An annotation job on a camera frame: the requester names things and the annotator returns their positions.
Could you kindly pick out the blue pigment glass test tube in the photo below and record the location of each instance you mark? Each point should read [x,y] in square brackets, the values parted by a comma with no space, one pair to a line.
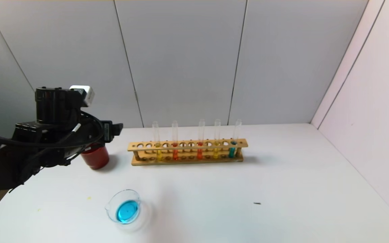
[231,152]

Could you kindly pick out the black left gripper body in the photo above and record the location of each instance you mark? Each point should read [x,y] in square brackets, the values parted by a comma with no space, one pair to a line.
[107,130]

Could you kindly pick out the yellow pigment glass test tube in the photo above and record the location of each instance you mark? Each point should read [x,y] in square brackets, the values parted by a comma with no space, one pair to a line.
[215,153]
[159,155]

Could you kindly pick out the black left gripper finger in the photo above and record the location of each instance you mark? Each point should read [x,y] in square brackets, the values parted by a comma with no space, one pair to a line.
[117,128]

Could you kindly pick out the clear glass dish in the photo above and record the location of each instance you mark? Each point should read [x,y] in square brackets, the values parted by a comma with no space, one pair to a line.
[126,211]

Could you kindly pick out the wooden test tube rack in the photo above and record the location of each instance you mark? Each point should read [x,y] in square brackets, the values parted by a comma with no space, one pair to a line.
[187,147]

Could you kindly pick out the orange pigment glass test tube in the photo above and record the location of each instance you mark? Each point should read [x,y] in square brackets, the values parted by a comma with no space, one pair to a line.
[199,154]
[175,155]

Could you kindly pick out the dark red plastic cup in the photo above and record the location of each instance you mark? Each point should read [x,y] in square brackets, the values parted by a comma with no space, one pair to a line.
[96,158]

